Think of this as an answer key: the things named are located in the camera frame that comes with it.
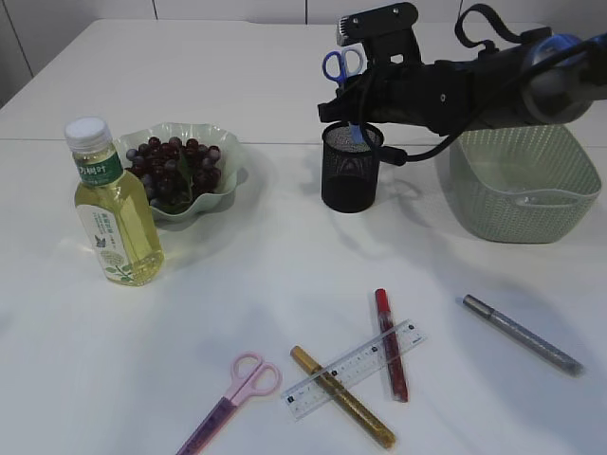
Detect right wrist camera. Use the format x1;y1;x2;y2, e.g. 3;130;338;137
336;2;422;65

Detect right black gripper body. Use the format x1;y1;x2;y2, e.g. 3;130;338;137
318;60;477;136

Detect purple artificial grape bunch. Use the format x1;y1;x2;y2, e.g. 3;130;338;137
126;136;222;214

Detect green translucent wavy plate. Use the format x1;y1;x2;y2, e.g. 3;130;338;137
115;122;244;222

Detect yellow tea bottle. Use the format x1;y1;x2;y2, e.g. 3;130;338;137
64;117;164;286

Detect clear plastic ruler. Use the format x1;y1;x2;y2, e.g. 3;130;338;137
281;319;426;420

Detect blue scissors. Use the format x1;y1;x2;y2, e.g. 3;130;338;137
322;45;364;148

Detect silver glitter pen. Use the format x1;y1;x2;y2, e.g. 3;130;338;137
463;295;584;377

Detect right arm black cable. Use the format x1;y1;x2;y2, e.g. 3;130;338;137
453;3;556;50

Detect pink purple scissors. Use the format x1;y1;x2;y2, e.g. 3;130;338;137
177;351;282;455

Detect red glitter pen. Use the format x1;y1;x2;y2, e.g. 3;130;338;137
375;288;409;403

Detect gold glitter pen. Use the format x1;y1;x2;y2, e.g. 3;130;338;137
290;346;396;449

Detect black mesh pen holder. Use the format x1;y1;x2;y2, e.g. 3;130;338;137
321;121;379;213

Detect green plastic basket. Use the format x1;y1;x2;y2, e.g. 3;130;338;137
450;125;602;244

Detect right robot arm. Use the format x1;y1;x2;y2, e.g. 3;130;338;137
319;34;606;137

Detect clear plastic sheet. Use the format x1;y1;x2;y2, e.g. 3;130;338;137
473;162;579;207

